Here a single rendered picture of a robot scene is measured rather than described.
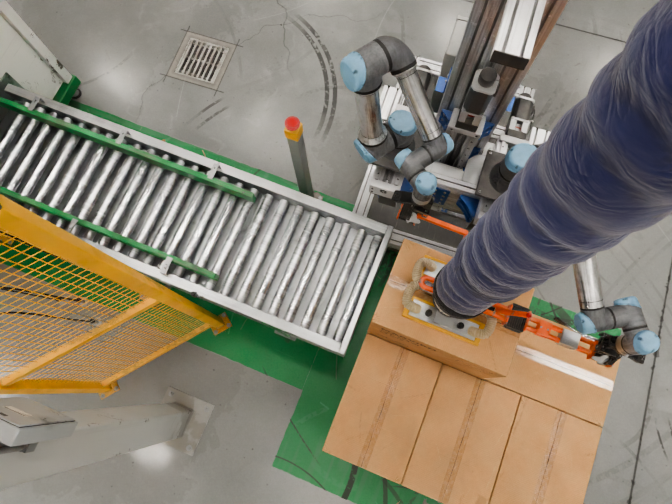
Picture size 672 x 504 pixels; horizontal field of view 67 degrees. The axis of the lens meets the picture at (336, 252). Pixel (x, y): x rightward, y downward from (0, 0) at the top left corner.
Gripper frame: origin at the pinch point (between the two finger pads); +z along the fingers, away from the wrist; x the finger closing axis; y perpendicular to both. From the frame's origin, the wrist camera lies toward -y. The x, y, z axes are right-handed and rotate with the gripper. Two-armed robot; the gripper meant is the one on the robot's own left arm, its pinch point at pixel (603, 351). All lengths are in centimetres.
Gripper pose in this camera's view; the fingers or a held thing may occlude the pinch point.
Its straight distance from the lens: 228.7
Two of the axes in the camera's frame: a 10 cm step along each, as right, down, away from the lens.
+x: -3.8, 8.9, -2.3
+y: -9.2, -3.7, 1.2
